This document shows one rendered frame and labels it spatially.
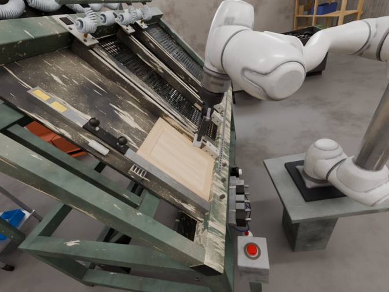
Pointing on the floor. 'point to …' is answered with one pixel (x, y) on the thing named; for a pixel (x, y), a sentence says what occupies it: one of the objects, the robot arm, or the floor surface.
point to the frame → (125, 251)
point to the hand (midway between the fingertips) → (198, 138)
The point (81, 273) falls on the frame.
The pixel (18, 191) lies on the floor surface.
